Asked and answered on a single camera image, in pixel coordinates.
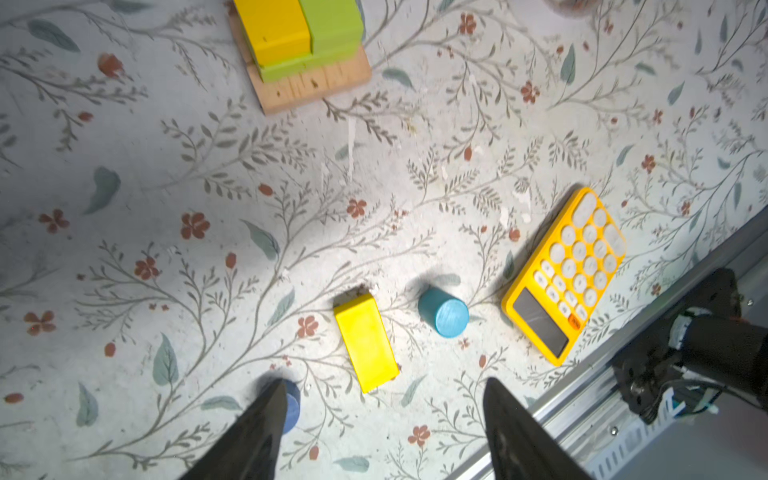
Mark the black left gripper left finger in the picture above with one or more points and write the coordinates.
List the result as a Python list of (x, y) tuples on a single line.
[(249, 449)]

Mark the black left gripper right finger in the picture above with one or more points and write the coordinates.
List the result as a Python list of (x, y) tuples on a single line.
[(519, 446)]

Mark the dark blue round block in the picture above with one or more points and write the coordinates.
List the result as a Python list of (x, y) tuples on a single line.
[(293, 406)]

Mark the teal round block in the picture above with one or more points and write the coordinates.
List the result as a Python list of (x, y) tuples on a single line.
[(447, 315)]

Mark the long yellow block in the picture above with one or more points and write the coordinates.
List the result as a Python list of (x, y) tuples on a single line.
[(367, 343)]

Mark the natural wood block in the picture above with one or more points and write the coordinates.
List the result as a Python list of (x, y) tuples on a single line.
[(302, 88)]

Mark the long green block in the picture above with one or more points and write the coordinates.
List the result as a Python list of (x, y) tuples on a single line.
[(301, 64)]

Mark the yellow cube block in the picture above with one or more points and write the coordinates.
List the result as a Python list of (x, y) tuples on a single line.
[(276, 30)]

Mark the green cube block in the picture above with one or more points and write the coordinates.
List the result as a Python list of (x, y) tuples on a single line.
[(334, 25)]

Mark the yellow calculator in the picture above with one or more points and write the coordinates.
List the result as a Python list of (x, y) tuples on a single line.
[(556, 292)]

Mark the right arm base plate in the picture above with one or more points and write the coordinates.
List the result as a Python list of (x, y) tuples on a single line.
[(647, 367)]

